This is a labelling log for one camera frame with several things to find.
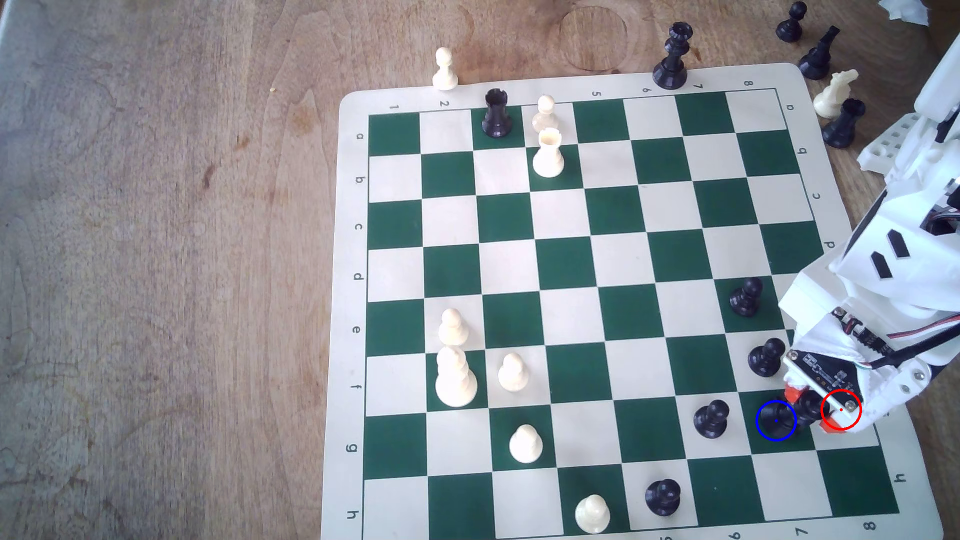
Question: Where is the white pawn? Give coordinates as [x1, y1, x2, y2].
[531, 94, 561, 135]
[438, 307, 471, 348]
[508, 424, 544, 465]
[497, 352, 531, 393]
[574, 494, 612, 535]
[432, 46, 459, 92]

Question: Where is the black queen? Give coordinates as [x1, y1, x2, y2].
[651, 21, 695, 91]

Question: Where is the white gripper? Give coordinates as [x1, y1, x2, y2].
[778, 258, 960, 436]

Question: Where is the black camera circuit board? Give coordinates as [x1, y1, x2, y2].
[786, 347, 865, 399]

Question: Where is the white knight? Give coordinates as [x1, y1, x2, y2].
[813, 69, 860, 120]

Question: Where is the black king chess piece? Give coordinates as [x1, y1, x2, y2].
[772, 390, 825, 441]

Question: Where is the crumpled white tissue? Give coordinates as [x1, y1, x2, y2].
[877, 0, 931, 27]

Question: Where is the green and white chess mat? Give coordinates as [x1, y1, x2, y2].
[321, 62, 945, 540]

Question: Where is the white rook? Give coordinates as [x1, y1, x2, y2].
[531, 127, 566, 180]

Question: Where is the black bishop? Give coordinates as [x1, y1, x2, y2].
[797, 24, 841, 81]

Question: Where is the black rook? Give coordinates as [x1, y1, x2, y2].
[481, 87, 514, 138]

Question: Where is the robot cable bundle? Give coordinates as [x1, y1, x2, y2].
[861, 315, 960, 370]

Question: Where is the black pawn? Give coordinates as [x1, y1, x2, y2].
[775, 1, 809, 43]
[729, 277, 765, 318]
[821, 98, 867, 150]
[747, 337, 787, 378]
[645, 478, 682, 518]
[693, 399, 731, 441]

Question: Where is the tall white bishop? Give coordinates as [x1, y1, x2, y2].
[435, 345, 479, 409]

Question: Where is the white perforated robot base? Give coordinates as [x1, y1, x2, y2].
[857, 112, 921, 175]

